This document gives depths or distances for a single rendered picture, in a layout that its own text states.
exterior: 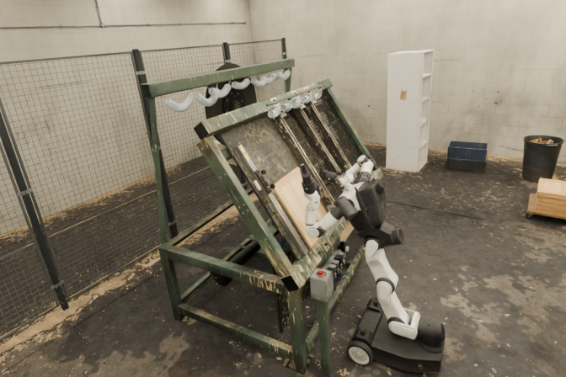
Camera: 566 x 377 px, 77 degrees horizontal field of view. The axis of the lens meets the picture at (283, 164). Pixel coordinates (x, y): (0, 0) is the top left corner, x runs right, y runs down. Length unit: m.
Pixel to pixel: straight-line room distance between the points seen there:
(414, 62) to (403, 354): 4.56
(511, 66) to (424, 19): 1.77
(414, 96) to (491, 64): 1.71
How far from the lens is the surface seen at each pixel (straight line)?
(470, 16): 7.57
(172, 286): 3.52
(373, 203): 2.52
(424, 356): 3.09
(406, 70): 6.38
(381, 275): 2.86
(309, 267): 2.68
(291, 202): 2.81
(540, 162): 6.67
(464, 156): 6.84
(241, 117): 2.70
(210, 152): 2.46
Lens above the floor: 2.41
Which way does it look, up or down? 19 degrees down
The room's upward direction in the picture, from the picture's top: 5 degrees counter-clockwise
